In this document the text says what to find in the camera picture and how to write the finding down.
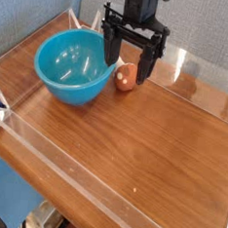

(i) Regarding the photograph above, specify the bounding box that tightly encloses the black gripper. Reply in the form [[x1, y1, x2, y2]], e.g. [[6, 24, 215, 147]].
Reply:
[[102, 2, 171, 85]]

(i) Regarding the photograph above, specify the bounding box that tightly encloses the brown plush mushroom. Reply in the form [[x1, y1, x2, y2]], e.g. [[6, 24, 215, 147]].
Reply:
[[114, 57, 137, 92]]

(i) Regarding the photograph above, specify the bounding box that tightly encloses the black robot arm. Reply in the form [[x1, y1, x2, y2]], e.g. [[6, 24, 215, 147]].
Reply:
[[101, 0, 171, 85]]

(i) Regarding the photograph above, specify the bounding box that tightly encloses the blue plastic bowl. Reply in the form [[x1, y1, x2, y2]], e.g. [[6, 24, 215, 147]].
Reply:
[[34, 28, 115, 106]]

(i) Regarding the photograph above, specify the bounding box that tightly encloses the clear acrylic back barrier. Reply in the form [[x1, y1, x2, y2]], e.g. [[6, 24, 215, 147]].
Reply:
[[58, 7, 228, 129]]

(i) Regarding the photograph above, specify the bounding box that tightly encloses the clear acrylic barrier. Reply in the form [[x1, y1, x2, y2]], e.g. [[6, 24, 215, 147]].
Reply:
[[0, 107, 192, 228], [0, 1, 74, 141], [58, 7, 228, 129]]

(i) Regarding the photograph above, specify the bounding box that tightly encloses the clear acrylic left barrier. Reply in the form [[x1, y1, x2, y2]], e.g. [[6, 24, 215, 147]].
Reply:
[[0, 1, 74, 141]]

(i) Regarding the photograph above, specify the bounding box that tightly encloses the clear acrylic front barrier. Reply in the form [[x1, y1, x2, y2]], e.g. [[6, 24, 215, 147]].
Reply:
[[0, 107, 192, 228]]

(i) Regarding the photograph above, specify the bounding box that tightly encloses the metal table leg bracket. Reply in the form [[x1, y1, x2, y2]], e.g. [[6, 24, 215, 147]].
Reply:
[[19, 201, 64, 228]]

